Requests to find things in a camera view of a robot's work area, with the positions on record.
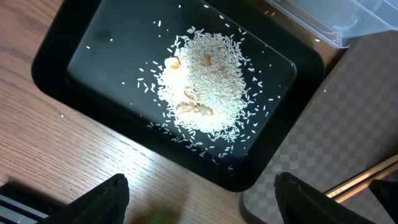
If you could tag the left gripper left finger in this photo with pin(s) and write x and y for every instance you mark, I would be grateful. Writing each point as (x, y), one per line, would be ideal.
(106, 203)

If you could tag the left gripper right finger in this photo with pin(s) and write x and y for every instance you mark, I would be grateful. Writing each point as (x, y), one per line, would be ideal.
(300, 203)

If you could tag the wooden chopstick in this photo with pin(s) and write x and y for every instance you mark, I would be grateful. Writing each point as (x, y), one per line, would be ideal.
(350, 190)
(369, 172)

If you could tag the pile of rice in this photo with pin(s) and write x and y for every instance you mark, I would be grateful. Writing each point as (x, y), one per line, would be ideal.
(205, 87)

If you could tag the black waste tray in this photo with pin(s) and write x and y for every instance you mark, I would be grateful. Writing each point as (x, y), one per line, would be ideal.
(50, 74)

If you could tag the clear plastic waste bin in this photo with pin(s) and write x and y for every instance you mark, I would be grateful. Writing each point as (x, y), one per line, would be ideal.
(340, 22)

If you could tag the brown serving tray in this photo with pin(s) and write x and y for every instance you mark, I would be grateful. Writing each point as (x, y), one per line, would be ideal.
(349, 126)

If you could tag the peanut shell pieces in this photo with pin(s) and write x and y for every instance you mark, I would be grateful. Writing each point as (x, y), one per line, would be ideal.
(190, 95)

